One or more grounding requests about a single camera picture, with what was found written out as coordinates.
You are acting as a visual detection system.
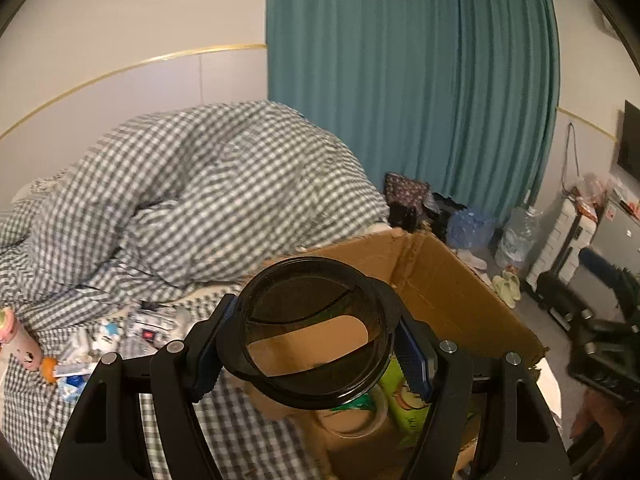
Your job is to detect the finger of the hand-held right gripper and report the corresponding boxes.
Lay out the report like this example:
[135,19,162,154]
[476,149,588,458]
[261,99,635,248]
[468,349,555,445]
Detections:
[579,247,628,288]
[535,270,597,332]

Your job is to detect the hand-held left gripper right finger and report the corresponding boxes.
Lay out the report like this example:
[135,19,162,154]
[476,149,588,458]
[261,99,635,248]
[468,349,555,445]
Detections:
[395,317,573,480]

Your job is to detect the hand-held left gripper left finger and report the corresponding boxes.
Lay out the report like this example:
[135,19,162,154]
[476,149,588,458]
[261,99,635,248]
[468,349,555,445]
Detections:
[50,292,242,480]

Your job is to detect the packet with red label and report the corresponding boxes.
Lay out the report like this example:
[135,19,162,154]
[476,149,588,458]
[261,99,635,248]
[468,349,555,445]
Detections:
[127,310,178,348]

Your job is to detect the cardboard box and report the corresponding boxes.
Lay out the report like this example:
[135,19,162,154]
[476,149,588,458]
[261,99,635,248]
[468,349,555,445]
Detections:
[247,227,548,480]

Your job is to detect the black round plastic lid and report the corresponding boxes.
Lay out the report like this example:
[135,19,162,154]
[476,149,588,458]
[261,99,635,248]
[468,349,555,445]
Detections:
[235,256,403,408]

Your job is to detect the blue white packet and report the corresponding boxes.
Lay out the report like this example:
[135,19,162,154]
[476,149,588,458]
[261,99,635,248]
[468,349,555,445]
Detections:
[57,377,93,403]

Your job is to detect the pink bottle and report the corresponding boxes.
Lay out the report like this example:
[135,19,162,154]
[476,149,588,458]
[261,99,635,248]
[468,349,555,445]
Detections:
[0,307,43,372]

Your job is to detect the silver cabinet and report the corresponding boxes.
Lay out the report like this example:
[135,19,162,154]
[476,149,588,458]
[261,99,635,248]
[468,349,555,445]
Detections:
[595,195,640,271]

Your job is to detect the white suitcase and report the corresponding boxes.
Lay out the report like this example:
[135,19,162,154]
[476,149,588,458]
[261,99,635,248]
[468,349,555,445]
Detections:
[525,195,598,286]

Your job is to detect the green snack packet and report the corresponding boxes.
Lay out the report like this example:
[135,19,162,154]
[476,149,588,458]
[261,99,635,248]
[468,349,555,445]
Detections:
[377,355,436,448]

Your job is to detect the green slipper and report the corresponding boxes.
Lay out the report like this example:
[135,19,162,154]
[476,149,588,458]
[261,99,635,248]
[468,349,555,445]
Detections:
[492,277,516,308]
[502,271,524,301]

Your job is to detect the large water jug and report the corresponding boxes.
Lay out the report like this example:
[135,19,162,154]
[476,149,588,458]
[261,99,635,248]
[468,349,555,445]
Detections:
[495,205,545,271]

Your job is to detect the clear plastic bag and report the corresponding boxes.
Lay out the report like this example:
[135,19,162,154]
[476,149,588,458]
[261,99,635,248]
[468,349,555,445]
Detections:
[574,174,617,222]

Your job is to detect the clear tape roll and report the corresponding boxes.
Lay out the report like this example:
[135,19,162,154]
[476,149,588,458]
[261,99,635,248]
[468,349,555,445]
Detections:
[315,385,391,438]

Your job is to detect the white slipper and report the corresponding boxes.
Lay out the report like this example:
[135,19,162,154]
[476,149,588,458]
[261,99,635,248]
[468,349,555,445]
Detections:
[457,250,488,271]

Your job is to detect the white blue pouch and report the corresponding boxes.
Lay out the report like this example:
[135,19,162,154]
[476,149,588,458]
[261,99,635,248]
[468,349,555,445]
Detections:
[92,320,123,356]

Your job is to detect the pack of water bottles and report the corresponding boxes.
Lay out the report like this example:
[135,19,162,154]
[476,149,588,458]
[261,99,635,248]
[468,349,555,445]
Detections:
[446,208,496,251]

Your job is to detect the television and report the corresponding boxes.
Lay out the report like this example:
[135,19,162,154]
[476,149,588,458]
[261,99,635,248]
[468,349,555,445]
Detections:
[616,100,640,183]

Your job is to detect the white blue tube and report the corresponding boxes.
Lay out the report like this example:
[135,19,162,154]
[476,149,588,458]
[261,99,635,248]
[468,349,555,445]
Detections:
[52,362,98,378]

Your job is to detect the black boots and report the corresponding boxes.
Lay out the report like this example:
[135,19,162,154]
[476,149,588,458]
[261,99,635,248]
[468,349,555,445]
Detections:
[389,202,421,233]

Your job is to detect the floral bag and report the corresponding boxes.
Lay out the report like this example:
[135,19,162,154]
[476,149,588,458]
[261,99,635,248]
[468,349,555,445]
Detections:
[384,172,432,211]

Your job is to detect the grey checked blanket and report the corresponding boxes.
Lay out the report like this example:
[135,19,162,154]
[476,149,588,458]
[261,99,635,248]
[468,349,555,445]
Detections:
[0,100,391,321]

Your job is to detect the teal curtain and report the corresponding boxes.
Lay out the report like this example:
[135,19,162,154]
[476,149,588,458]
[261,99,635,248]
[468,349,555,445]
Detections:
[265,0,561,251]

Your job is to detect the black wall cable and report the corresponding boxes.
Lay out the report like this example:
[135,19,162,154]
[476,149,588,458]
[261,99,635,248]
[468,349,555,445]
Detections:
[561,120,584,197]

